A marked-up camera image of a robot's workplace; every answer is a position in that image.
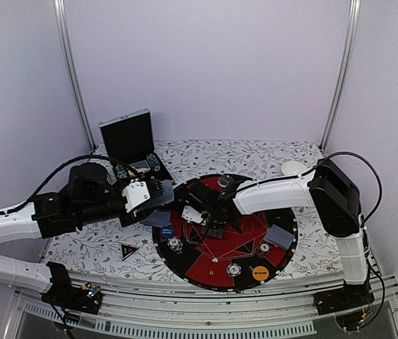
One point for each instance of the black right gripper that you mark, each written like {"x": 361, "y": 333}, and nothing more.
{"x": 217, "y": 233}

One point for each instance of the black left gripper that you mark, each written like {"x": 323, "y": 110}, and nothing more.
{"x": 136, "y": 216}

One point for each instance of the clear dealer button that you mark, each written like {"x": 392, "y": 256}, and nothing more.
{"x": 225, "y": 180}

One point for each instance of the blue small blind button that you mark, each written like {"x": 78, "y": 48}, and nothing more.
{"x": 167, "y": 232}

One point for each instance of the red poker chip stack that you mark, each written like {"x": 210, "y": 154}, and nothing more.
{"x": 264, "y": 250}

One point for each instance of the single blue playing card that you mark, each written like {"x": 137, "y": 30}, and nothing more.
{"x": 279, "y": 237}

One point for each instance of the orange big blind button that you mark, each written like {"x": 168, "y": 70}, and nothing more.
{"x": 260, "y": 273}

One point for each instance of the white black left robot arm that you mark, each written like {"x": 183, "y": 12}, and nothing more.
{"x": 39, "y": 217}

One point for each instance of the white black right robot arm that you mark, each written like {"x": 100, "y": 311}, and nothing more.
{"x": 324, "y": 188}

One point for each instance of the round red black poker mat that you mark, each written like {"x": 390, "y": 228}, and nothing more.
{"x": 203, "y": 260}

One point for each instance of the boxed playing card deck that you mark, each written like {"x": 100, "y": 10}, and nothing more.
{"x": 141, "y": 166}

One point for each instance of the black triangular card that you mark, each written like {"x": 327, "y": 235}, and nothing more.
{"x": 127, "y": 250}

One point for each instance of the aluminium poker chip case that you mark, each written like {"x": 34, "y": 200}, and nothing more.
{"x": 129, "y": 139}

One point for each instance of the right poker chip row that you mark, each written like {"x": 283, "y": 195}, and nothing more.
{"x": 153, "y": 162}

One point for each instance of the white ceramic bowl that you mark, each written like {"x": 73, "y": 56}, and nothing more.
{"x": 291, "y": 168}

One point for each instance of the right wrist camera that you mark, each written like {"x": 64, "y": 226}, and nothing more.
{"x": 191, "y": 215}

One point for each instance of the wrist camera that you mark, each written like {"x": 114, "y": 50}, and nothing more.
{"x": 135, "y": 194}
{"x": 191, "y": 215}

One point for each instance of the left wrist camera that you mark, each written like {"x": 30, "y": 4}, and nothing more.
{"x": 135, "y": 194}

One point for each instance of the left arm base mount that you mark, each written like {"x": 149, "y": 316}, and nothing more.
{"x": 87, "y": 298}

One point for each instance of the aluminium front rail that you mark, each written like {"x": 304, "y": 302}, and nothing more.
{"x": 277, "y": 309}

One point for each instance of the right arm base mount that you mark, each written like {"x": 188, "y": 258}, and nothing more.
{"x": 343, "y": 299}

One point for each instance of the left aluminium frame post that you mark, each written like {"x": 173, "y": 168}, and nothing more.
{"x": 66, "y": 47}

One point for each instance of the aluminium frame post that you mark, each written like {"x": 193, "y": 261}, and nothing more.
{"x": 66, "y": 47}
{"x": 348, "y": 46}

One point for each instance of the right aluminium frame post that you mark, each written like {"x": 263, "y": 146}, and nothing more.
{"x": 348, "y": 46}

